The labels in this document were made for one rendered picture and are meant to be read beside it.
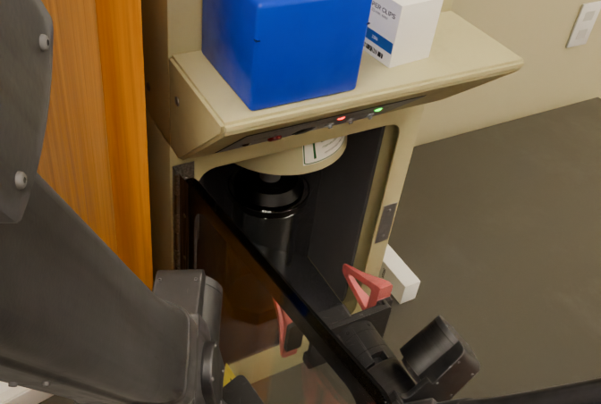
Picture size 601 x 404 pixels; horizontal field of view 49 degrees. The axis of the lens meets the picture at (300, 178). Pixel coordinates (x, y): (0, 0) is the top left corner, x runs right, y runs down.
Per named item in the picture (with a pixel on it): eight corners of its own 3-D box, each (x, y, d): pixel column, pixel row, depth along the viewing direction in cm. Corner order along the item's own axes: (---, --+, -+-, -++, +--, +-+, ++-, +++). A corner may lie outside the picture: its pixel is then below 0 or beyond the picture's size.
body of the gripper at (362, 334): (309, 322, 74) (342, 374, 70) (384, 294, 79) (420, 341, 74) (303, 356, 79) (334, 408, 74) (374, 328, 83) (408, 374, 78)
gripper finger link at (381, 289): (313, 259, 82) (352, 315, 76) (361, 243, 85) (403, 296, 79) (307, 295, 86) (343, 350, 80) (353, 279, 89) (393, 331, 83)
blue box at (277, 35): (199, 53, 58) (201, -49, 52) (299, 37, 62) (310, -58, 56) (249, 113, 51) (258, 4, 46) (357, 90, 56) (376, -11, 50)
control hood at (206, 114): (167, 147, 63) (165, 54, 57) (431, 88, 77) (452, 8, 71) (215, 223, 56) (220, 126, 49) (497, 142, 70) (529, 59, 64)
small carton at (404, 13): (354, 44, 62) (365, -17, 58) (393, 34, 65) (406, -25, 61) (388, 68, 59) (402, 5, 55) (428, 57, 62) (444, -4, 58)
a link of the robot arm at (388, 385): (376, 432, 68) (397, 439, 73) (427, 389, 68) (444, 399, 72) (342, 378, 73) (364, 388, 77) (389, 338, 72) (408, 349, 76)
